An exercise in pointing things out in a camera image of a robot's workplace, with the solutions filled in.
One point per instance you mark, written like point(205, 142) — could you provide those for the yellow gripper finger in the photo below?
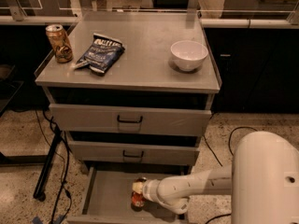
point(138, 187)

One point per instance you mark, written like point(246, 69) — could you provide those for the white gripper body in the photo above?
point(149, 189)

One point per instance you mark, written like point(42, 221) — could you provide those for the red coke can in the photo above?
point(138, 200)

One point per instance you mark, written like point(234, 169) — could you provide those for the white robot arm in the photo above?
point(262, 181)

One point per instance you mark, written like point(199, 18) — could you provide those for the open bottom drawer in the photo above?
point(107, 198)

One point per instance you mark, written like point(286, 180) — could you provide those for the middle drawer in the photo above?
point(134, 148)

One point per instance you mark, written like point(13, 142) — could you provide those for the top drawer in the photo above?
point(121, 119)

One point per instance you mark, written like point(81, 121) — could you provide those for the grey drawer cabinet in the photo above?
point(144, 76)

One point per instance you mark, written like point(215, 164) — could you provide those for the gold brown soda can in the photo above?
point(59, 41)

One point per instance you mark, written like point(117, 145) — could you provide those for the black table leg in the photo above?
point(39, 193)

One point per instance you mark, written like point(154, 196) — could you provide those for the white bowl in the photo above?
point(188, 55)

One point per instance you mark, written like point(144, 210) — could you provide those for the blue chip bag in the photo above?
point(101, 54)

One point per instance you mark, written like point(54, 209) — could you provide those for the white horizontal rail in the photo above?
point(208, 23)

